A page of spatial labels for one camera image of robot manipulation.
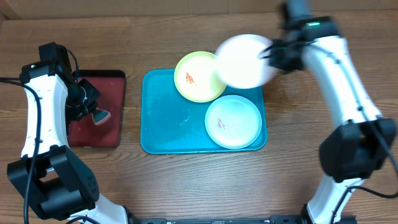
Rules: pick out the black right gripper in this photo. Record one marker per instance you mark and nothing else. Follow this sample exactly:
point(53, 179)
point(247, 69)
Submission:
point(272, 61)

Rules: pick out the white plate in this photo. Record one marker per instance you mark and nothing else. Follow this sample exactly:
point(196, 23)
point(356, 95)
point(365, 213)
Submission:
point(237, 63)

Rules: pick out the green-rimmed plate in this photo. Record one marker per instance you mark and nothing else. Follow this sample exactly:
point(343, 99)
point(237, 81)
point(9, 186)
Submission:
point(196, 77)

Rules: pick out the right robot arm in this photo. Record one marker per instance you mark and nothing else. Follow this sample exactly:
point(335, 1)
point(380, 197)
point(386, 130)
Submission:
point(362, 137)

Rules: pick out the teal plastic serving tray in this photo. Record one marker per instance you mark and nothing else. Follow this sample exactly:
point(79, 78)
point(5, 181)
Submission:
point(170, 123)

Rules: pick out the green and orange sponge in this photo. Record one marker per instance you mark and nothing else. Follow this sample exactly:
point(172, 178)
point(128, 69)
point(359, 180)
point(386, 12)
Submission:
point(100, 116)

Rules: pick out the dark red rectangular tray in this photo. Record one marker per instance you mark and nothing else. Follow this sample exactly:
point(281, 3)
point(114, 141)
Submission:
point(86, 132)

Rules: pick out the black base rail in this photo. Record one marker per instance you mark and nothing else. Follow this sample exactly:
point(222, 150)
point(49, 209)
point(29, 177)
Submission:
point(275, 219)

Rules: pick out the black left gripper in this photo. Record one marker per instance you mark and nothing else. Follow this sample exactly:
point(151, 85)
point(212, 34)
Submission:
point(92, 91)

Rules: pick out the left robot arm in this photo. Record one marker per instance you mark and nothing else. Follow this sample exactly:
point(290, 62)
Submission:
point(51, 178)

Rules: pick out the light blue plate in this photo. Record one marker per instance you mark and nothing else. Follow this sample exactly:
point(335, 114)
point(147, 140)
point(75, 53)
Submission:
point(233, 122)

